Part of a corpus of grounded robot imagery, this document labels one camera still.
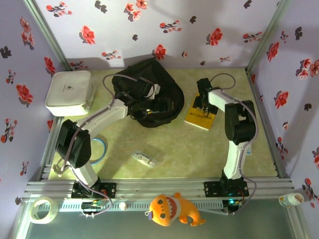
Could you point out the large yellow picture book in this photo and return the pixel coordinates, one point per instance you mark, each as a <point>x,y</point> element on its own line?
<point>197,120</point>

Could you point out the black backpack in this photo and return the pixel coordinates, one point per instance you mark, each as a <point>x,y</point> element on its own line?
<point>164,82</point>

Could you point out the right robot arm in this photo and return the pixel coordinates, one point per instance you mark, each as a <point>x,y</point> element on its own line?
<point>239,119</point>

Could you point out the clear plastic package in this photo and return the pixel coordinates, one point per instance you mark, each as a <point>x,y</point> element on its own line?
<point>144,158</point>

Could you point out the white storage box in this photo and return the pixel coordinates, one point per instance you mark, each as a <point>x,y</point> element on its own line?
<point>67,92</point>

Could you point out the small white round knob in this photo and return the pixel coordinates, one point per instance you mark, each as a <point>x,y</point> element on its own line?
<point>122,205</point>

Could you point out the small controller board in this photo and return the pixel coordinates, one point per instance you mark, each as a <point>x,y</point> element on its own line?
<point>233,203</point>
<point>92,206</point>

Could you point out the orange shark plush toy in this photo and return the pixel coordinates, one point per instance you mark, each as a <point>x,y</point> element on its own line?
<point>172,209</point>

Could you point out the white bottle yellow label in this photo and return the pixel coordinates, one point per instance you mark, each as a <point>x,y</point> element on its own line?
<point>291,199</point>

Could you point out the clear tape roll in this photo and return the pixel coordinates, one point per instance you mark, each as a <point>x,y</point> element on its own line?
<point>53,211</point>

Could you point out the aluminium side rail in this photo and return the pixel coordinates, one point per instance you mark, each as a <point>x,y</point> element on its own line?
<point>259,99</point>
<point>49,149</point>

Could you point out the aluminium frame beam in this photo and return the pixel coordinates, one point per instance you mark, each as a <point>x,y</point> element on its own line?
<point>159,188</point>

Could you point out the aluminium corner post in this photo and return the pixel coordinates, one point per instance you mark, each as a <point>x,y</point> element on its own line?
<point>265,37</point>
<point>49,37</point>

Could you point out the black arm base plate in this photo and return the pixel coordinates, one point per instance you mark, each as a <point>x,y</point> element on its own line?
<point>211,189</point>
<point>109,190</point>

